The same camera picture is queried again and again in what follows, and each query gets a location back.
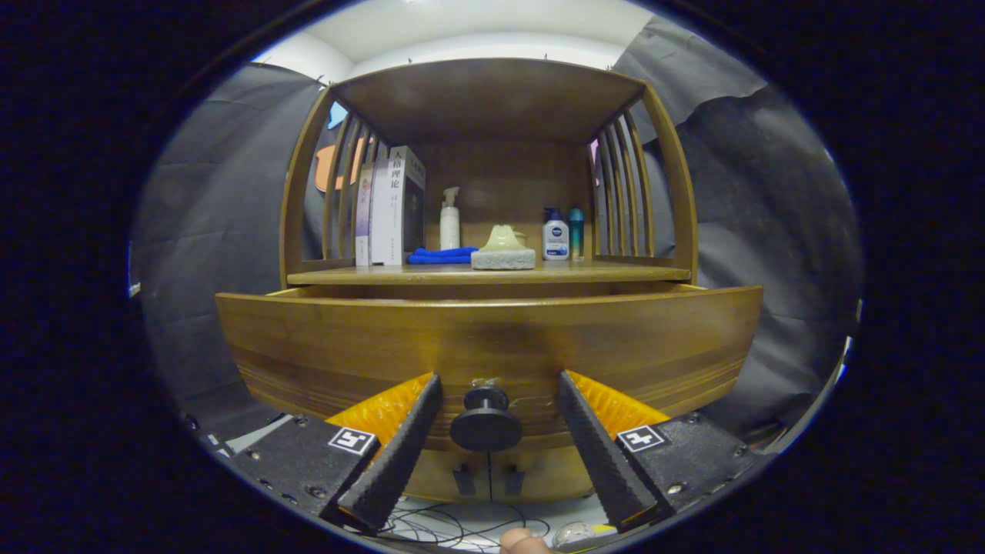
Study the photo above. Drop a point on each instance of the wooden cabinet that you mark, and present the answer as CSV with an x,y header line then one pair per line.
x,y
492,100

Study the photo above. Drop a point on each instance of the white pump bottle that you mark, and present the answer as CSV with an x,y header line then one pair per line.
x,y
449,227

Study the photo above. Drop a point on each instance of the pale green lidded teacup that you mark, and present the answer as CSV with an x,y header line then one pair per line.
x,y
504,240

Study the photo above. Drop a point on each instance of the clear glass dish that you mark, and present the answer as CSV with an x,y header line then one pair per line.
x,y
502,259

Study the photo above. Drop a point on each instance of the white lotion bottle blue cap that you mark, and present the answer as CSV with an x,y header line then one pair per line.
x,y
555,240

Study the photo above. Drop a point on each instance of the blue folded cloth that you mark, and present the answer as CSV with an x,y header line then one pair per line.
x,y
439,256

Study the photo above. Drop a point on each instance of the teal slim bottle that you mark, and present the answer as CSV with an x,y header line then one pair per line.
x,y
576,235

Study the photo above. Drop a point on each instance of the wooden cabinet door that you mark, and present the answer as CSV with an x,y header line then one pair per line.
x,y
442,481
554,473

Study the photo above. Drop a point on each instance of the wooden countertop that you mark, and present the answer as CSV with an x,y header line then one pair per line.
x,y
600,271

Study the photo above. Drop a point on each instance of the white book dark portrait cover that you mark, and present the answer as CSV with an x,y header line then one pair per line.
x,y
412,215

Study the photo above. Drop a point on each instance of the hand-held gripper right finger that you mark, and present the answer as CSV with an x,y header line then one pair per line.
x,y
604,462

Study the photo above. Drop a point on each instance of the pale purple book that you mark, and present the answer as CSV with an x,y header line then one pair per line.
x,y
363,223

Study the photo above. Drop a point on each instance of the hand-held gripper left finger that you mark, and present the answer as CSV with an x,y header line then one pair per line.
x,y
396,458

